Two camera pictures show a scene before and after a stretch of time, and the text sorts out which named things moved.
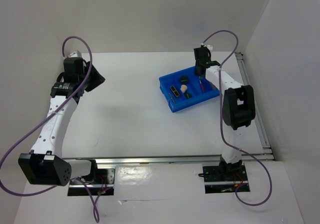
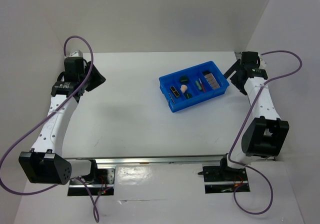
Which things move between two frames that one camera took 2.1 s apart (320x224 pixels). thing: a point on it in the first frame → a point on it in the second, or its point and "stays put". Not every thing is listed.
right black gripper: [196, 65] → [238, 85]
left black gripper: [97, 79] stays put
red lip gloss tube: [202, 86] stays put
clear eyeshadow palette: [215, 82] stays put
